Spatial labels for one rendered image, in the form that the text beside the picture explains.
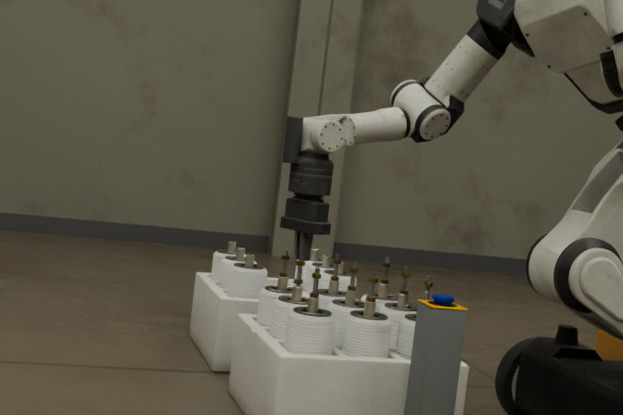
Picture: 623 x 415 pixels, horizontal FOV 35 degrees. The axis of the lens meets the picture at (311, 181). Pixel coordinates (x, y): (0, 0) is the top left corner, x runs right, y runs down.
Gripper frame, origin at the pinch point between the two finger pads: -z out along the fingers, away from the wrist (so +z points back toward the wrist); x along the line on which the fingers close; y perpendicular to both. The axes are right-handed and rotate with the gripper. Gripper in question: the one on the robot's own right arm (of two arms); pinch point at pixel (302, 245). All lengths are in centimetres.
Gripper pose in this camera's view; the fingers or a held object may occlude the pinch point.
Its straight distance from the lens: 203.2
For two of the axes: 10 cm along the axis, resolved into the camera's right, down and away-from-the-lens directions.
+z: 1.1, -9.9, -0.5
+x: 7.2, 1.1, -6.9
